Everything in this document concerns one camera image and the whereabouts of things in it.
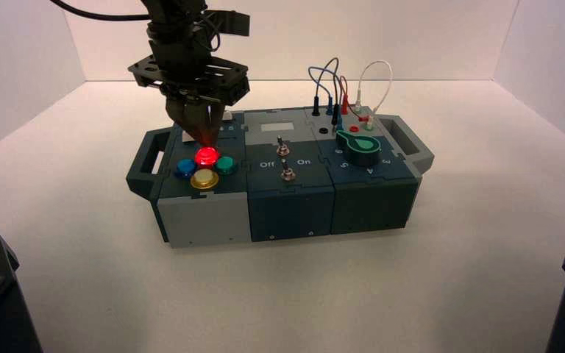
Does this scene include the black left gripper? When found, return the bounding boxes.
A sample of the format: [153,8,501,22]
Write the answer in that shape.
[128,29,251,146]

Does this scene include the red push button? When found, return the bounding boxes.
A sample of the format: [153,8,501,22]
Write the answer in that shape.
[193,145,221,168]

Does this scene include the green push button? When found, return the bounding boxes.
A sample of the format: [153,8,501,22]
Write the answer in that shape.
[213,156,238,176]

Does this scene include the blue push button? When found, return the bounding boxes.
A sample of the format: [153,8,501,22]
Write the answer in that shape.
[173,158,197,179]

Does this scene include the yellow push button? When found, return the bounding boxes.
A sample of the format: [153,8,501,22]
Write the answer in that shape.
[189,168,221,190]

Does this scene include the small grey display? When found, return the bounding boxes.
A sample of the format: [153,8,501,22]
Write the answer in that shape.
[260,121,297,135]

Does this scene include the blue grey control box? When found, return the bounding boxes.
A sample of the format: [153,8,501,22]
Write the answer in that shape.
[126,105,435,250]

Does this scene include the green rotary knob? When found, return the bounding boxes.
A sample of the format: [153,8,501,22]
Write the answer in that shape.
[335,129,383,168]

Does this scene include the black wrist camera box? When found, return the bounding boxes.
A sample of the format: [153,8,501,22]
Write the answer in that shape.
[205,10,252,38]

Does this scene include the blue jumper wire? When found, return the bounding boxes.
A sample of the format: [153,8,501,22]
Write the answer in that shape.
[308,65,341,118]

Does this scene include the black jumper wire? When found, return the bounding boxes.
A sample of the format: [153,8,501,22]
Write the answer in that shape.
[320,57,343,133]

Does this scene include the red jumper wire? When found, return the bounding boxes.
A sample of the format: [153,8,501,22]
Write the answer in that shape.
[338,74,370,122]

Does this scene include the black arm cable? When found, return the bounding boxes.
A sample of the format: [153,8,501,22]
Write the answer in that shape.
[49,0,153,22]

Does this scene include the white jumper wire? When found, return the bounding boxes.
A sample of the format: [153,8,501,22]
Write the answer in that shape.
[355,60,394,132]

